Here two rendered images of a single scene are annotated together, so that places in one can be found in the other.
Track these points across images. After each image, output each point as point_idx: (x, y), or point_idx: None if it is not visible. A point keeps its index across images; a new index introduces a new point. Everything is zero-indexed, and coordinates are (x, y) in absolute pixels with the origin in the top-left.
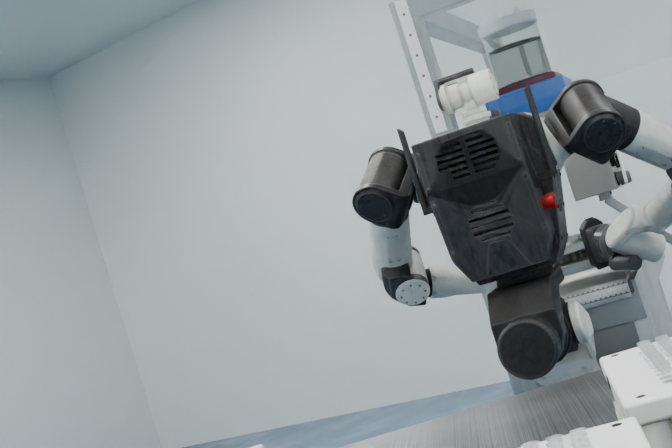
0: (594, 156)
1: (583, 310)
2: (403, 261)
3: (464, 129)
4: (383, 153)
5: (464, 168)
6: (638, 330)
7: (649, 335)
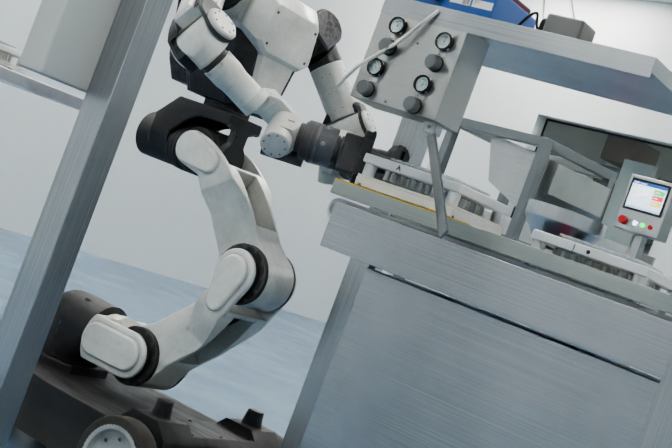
0: None
1: (200, 144)
2: (325, 111)
3: None
4: None
5: None
6: (371, 287)
7: (451, 349)
